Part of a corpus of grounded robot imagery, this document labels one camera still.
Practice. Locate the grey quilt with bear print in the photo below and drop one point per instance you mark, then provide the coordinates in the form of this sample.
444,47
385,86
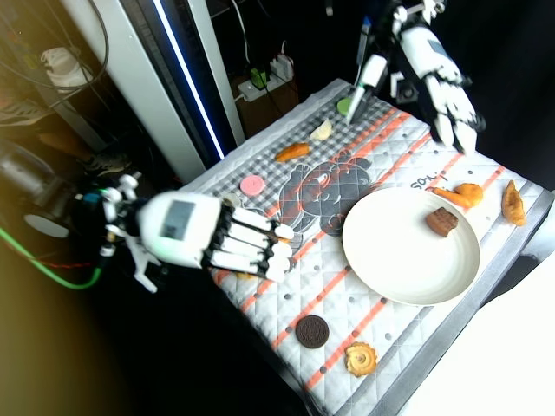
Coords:
303,299

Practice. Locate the white charger plug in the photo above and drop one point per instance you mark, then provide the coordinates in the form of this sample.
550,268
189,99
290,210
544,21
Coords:
282,67

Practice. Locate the green toy disc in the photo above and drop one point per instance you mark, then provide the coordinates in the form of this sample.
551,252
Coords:
344,106

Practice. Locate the cream round plate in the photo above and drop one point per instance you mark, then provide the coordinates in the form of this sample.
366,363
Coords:
390,260

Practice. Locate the small orange toy food piece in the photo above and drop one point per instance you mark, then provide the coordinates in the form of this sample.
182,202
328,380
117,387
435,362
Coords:
245,275

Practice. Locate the brown chocolate toy cookie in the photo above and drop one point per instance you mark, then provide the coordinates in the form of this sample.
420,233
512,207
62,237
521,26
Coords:
312,331

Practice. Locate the white toy dumpling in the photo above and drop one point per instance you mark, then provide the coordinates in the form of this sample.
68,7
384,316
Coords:
321,131

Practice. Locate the golden toy fried dumpling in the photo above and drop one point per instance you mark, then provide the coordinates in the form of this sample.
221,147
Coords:
513,203

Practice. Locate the white pillar with blue light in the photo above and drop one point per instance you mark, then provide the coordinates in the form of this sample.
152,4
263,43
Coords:
143,86

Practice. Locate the white crumpled cloth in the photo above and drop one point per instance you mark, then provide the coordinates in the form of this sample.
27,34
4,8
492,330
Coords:
65,67

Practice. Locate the brown cardboard box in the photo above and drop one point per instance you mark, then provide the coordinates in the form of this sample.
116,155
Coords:
269,112

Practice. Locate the toy fried chicken drumstick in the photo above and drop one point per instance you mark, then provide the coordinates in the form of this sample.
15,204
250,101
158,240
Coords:
466,195

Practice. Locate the green plug adapter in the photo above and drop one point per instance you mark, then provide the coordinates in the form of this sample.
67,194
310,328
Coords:
258,78

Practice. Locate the yellow toy tart biscuit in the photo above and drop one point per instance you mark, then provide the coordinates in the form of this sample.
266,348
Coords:
361,359

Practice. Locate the white power strip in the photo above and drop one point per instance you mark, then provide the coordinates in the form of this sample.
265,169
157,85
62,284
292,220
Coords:
251,90

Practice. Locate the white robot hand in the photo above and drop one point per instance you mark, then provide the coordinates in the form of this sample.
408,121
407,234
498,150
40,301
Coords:
429,56
182,225

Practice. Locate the pale toy food piece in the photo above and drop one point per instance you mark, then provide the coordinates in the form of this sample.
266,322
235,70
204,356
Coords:
231,199

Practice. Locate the orange fried toy food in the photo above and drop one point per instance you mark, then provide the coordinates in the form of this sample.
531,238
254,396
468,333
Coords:
292,152

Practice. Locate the brown chocolate cake piece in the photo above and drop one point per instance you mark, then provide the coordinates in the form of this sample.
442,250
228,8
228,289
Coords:
442,222

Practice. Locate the pink toy disc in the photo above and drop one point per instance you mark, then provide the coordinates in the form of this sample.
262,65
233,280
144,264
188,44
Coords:
252,185

